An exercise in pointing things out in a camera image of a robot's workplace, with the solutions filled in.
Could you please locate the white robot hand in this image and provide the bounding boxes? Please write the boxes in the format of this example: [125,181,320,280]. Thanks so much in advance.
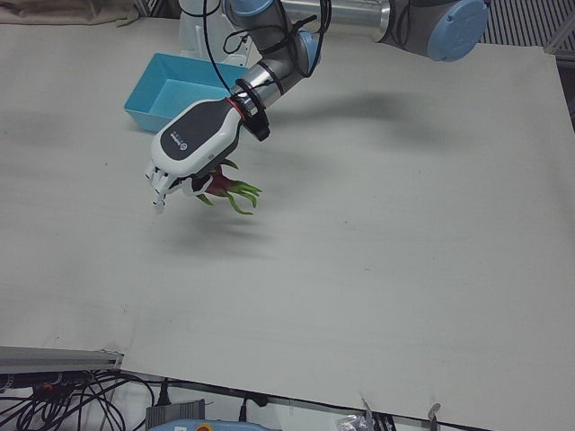
[144,96,246,216]

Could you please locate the toy dragon fruit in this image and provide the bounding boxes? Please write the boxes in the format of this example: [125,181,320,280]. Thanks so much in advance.
[194,157,263,216]

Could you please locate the teal plastic tray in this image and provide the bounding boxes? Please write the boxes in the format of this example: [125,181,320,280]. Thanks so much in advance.
[122,52,251,133]

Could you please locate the beige cloth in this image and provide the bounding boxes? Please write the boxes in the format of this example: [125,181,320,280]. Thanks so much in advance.
[0,0,146,29]

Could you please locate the crumpled silver plastic bag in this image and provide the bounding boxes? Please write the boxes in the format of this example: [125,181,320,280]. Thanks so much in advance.
[333,411,367,431]

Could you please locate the metal reacher grabber tool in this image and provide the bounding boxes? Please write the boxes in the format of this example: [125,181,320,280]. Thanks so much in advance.
[358,393,444,431]

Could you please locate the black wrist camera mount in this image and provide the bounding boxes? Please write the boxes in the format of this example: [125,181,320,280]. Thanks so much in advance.
[233,78,272,143]

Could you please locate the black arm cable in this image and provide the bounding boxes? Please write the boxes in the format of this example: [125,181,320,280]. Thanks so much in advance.
[199,0,334,98]

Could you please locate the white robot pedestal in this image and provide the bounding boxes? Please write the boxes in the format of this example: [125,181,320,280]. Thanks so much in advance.
[178,0,262,69]

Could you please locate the aluminium rail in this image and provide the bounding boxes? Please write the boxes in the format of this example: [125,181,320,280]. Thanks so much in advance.
[0,345,125,374]

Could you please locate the tangled black cables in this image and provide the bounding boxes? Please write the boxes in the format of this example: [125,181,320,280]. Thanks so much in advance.
[0,369,156,431]

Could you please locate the aluminium frame profile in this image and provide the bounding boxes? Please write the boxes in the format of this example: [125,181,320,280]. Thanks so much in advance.
[544,24,575,58]

